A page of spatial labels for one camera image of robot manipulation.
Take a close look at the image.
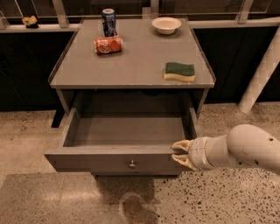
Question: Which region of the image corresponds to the grey drawer cabinet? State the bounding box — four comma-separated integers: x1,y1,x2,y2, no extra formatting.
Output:
47,16,217,177

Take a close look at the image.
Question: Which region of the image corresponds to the grey top drawer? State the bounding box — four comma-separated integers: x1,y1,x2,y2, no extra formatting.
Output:
43,92,200,173

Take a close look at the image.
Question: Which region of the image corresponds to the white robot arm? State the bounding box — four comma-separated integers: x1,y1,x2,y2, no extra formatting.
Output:
171,28,280,175

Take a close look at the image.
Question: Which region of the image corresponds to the grey drawer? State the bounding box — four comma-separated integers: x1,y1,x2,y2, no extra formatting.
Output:
91,171,182,176
43,92,200,173

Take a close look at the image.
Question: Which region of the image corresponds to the blue soda can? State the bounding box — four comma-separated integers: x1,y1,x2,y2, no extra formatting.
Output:
101,9,117,37

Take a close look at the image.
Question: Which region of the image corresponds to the orange soda can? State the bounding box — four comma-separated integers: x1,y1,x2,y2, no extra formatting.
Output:
94,35,123,54

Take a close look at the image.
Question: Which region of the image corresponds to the white bowl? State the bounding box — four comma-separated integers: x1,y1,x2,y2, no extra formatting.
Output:
152,17,181,35

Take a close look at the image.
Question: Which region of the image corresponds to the small yellow black object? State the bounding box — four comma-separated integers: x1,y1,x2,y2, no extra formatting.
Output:
22,16,39,29

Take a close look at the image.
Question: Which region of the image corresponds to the metal window railing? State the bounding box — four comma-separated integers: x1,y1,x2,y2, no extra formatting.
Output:
0,0,280,30

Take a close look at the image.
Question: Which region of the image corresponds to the round floor drain cover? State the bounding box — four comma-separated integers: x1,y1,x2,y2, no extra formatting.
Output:
120,194,144,219

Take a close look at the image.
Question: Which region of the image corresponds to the green yellow sponge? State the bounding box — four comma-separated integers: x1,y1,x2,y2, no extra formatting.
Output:
164,62,195,82

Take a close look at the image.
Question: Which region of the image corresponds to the grey bottom drawer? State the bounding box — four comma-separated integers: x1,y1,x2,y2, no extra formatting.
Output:
91,171,182,176

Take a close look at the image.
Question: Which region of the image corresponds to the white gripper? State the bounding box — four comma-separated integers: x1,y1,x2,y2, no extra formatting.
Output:
171,136,225,171

